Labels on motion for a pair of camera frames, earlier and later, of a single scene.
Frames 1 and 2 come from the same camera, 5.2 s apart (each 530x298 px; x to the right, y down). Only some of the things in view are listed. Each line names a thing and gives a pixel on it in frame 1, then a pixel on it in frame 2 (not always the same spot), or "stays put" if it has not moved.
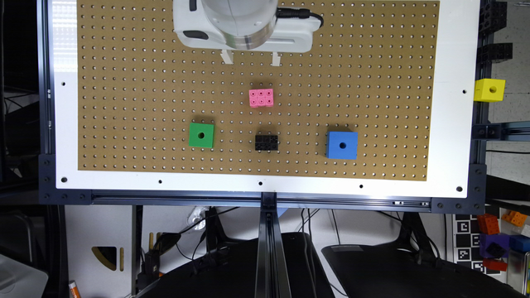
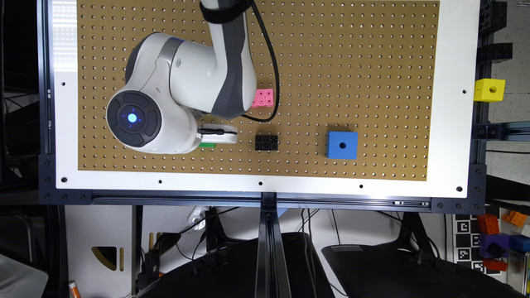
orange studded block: x=489 y=223 stays put
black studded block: x=266 y=142 stays put
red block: x=495 y=264 stays put
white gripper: x=202 y=26 to x=217 y=133
